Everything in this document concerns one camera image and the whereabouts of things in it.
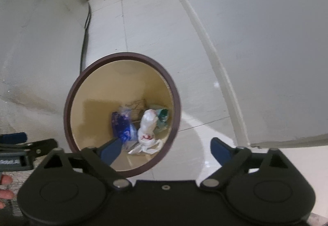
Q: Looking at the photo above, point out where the white plastic bag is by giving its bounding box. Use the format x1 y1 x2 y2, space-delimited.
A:
127 109 163 155

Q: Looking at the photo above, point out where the person's left hand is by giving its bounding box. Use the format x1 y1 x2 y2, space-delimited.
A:
0 174 15 209

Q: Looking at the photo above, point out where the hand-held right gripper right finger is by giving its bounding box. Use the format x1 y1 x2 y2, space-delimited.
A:
199 137 292 191

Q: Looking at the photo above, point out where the black cable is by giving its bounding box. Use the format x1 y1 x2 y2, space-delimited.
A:
81 8 91 73

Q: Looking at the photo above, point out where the light blue plastic pouch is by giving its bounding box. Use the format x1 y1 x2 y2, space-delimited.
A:
148 104 170 131

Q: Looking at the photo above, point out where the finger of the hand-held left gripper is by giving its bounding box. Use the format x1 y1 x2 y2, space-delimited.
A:
0 132 27 144
0 139 58 158

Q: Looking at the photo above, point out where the blue white plastic wrapper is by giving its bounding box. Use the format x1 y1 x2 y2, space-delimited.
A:
111 106 138 143

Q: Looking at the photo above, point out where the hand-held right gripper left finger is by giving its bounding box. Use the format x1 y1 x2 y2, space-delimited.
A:
38 137 132 192

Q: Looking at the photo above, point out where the beige trash bin brown rim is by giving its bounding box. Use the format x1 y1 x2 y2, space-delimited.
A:
63 53 181 178

